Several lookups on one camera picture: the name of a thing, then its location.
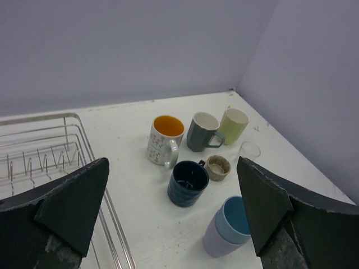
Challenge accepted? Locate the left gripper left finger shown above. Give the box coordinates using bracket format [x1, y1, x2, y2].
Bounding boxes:
[1, 157, 109, 268]

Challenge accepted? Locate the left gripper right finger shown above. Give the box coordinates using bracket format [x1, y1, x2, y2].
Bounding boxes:
[237, 157, 358, 268]

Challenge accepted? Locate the light blue plastic cup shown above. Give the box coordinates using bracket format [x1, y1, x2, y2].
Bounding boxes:
[215, 196, 251, 244]

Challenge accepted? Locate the lavender plastic cup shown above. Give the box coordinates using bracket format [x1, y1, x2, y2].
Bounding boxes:
[202, 218, 243, 258]

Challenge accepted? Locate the clear glass cup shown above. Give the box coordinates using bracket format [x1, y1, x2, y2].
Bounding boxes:
[238, 141, 261, 160]

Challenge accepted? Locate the tan ceramic cup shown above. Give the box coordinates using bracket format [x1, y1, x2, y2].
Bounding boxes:
[204, 155, 231, 182]

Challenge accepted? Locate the dark blue mug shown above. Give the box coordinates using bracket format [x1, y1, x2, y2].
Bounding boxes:
[167, 160, 209, 207]

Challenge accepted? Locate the light green ceramic mug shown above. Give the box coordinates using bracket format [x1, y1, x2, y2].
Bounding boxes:
[219, 106, 250, 145]

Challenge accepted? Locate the grey blue ceramic mug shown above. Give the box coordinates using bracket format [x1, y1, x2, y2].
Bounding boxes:
[186, 112, 225, 152]

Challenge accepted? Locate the white pearly round cup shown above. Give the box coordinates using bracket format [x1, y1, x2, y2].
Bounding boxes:
[146, 115, 185, 169]

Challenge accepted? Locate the wire dish rack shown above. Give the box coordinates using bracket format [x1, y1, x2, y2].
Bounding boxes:
[1, 113, 136, 268]

